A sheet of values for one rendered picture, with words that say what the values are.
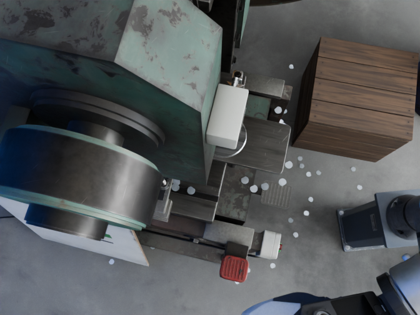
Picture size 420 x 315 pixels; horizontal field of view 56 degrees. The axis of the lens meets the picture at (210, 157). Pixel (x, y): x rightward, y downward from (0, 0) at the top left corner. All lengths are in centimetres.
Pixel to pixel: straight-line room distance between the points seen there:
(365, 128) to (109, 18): 137
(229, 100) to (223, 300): 138
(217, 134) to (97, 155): 15
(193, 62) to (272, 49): 172
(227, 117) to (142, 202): 15
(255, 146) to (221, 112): 58
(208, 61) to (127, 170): 14
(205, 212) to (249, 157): 19
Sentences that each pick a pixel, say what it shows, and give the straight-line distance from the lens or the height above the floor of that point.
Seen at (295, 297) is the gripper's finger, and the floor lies 125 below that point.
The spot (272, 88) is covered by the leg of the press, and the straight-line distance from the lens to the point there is 127.
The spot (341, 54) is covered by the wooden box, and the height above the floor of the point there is 35.
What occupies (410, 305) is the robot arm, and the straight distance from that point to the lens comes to 50.
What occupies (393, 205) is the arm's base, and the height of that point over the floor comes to 48.
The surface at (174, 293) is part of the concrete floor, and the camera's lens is 180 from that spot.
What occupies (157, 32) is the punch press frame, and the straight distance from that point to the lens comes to 37.
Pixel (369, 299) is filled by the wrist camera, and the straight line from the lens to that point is 52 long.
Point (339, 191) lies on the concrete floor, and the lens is 191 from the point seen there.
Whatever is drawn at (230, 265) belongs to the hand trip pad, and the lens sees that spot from 103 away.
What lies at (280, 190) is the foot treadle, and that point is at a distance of 167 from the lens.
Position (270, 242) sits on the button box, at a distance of 117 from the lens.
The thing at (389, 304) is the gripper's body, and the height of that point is 133.
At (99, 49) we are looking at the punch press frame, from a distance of 34.
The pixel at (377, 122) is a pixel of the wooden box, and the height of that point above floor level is 35.
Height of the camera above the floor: 179
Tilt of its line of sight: 75 degrees down
